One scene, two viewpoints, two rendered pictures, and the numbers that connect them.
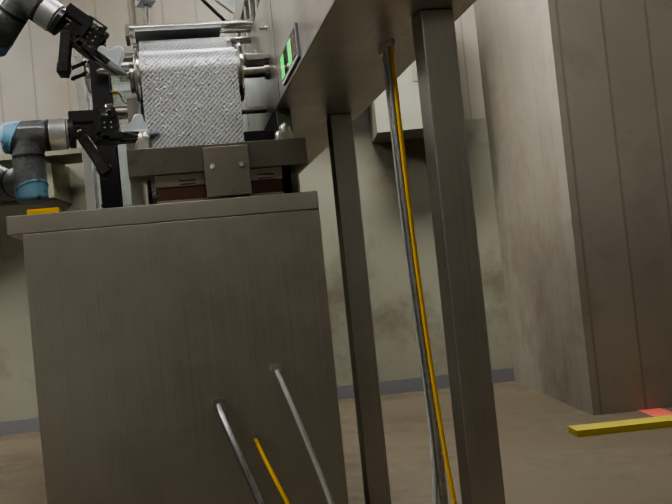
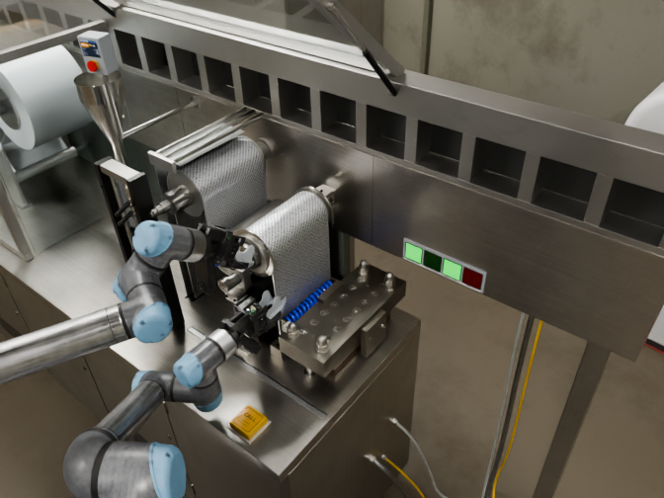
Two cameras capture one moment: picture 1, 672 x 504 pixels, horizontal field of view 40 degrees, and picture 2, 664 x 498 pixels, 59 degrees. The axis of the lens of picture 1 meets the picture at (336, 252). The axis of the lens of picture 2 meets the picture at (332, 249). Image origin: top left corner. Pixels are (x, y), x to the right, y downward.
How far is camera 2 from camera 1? 2.22 m
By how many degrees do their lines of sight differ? 55
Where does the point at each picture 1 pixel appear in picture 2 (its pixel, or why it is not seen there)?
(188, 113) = (300, 272)
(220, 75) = (318, 231)
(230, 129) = (323, 266)
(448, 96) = not seen: hidden behind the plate
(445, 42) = not seen: hidden behind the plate
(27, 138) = (211, 371)
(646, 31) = not seen: outside the picture
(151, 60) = (276, 246)
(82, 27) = (227, 249)
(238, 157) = (381, 323)
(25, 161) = (212, 387)
